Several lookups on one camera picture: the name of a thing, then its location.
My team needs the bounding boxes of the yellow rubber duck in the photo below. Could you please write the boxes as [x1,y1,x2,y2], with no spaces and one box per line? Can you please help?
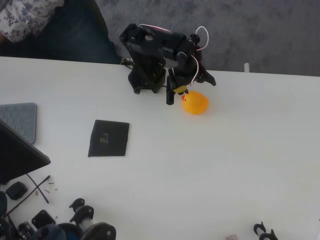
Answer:
[181,91,210,116]

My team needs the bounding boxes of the black square mat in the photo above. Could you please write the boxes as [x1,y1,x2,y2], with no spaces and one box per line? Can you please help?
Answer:
[87,119,130,158]

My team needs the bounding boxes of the black square plate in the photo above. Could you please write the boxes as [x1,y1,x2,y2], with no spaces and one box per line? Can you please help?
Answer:
[31,209,56,230]

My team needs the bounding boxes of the controller board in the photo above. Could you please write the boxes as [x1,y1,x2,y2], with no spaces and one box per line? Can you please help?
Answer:
[120,57,136,67]

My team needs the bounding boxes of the black hooked clamp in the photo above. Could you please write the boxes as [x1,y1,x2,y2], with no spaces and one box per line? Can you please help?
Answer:
[253,221,266,236]

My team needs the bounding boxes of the grey keyboard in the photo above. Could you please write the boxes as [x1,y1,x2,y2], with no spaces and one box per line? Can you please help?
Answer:
[0,102,38,144]

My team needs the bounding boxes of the floral shirt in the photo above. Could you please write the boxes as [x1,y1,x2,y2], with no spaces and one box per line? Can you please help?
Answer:
[0,0,65,43]

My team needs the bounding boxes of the black clamp with silver tube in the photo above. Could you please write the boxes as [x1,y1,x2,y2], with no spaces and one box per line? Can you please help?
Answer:
[258,229,279,240]

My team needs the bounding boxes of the black laptop screen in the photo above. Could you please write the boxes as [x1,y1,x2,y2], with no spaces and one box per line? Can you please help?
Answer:
[0,118,52,185]

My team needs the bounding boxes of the blue plastic clamp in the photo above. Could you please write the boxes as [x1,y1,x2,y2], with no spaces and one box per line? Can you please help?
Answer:
[58,223,82,240]

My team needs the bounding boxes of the small black case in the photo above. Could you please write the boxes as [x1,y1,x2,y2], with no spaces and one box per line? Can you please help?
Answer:
[5,181,28,201]

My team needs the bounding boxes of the dark blue cap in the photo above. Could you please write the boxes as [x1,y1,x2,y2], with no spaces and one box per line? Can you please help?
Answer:
[31,224,67,240]

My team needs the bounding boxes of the black circuit board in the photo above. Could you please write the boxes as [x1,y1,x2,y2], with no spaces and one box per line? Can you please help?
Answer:
[17,221,35,239]

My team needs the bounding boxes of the dark round object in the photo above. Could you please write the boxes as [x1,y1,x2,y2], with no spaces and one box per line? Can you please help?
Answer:
[0,191,8,218]

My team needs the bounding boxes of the white red wrist servo cable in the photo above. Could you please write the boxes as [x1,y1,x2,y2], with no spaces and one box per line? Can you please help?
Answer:
[189,26,210,88]

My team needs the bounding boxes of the white red elbow servo cable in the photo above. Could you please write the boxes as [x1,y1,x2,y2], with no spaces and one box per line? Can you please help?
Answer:
[138,23,173,33]

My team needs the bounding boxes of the thin black cable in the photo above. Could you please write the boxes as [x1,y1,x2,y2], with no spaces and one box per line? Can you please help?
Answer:
[26,173,50,204]
[4,175,51,218]

